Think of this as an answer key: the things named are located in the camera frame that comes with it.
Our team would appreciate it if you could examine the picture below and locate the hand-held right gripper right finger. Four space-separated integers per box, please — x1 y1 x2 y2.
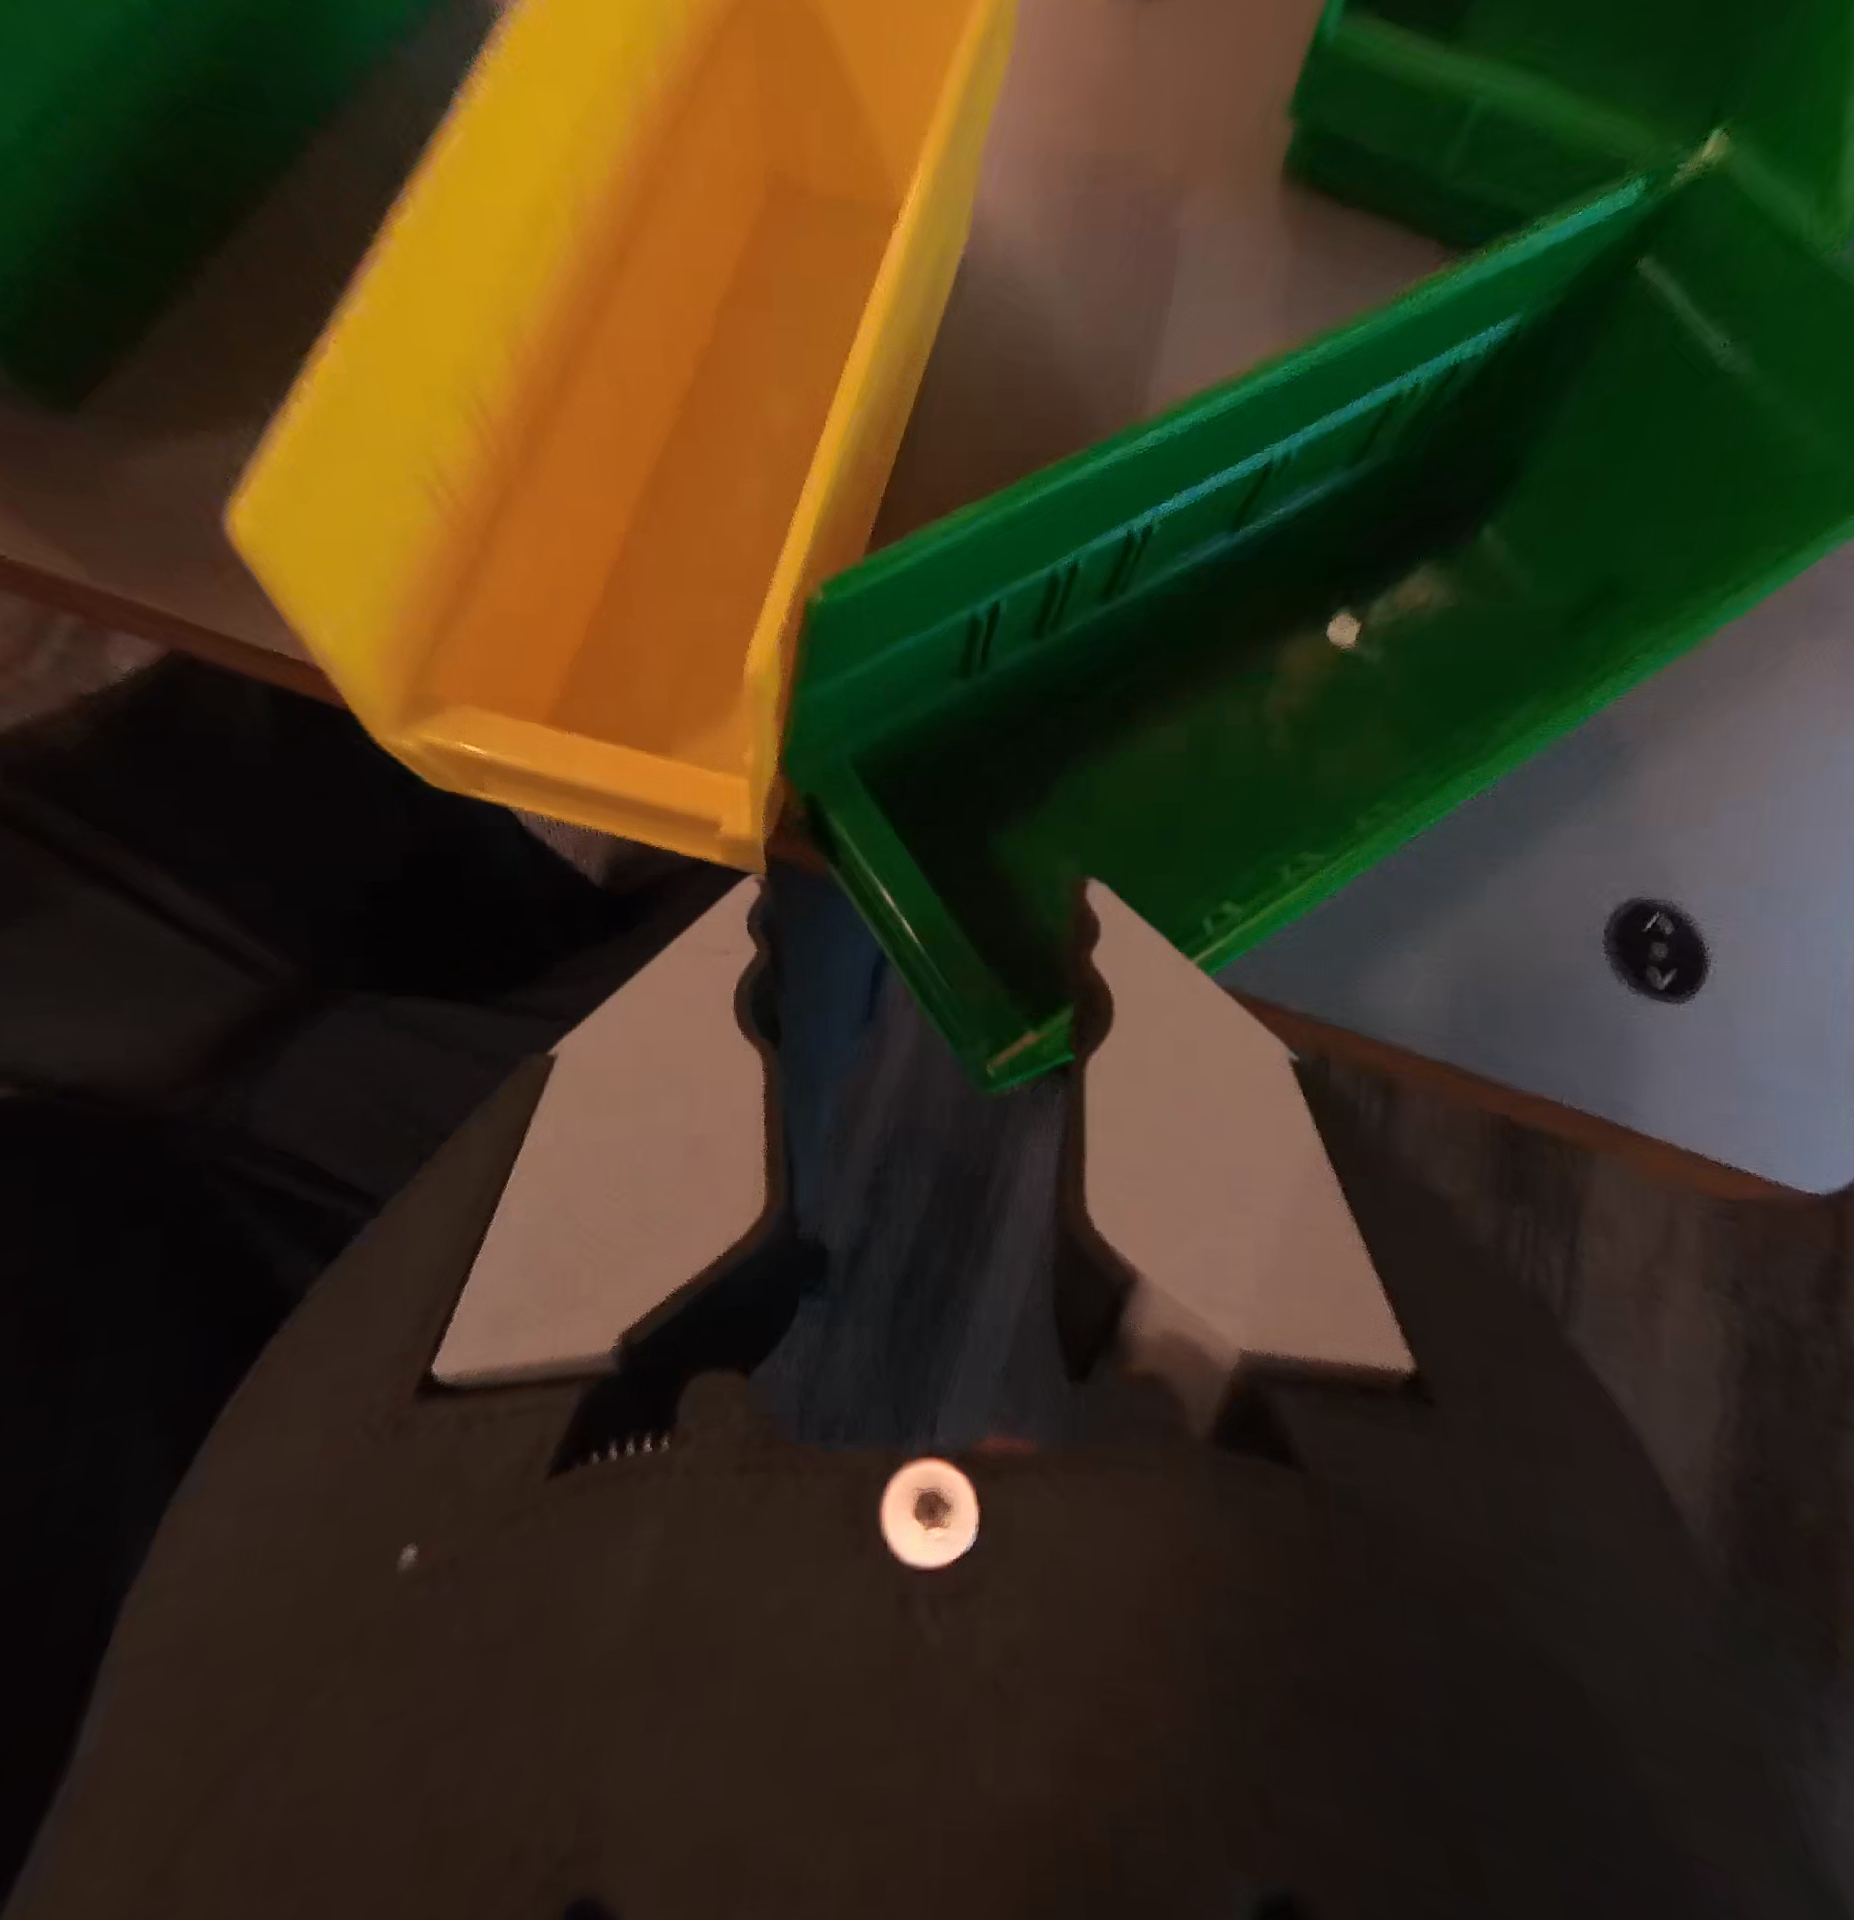
1056 876 1420 1383

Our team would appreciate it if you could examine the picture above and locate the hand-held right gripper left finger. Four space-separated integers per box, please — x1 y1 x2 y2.
429 874 794 1388

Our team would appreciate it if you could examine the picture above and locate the black round desk controller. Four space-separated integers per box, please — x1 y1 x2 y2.
1604 897 1710 1004

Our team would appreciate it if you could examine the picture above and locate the yellow plastic bin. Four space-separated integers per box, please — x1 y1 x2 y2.
222 0 1021 876

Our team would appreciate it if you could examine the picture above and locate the green plastic bin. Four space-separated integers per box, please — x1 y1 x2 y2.
785 132 1854 1099
0 0 439 414
1284 0 1854 264

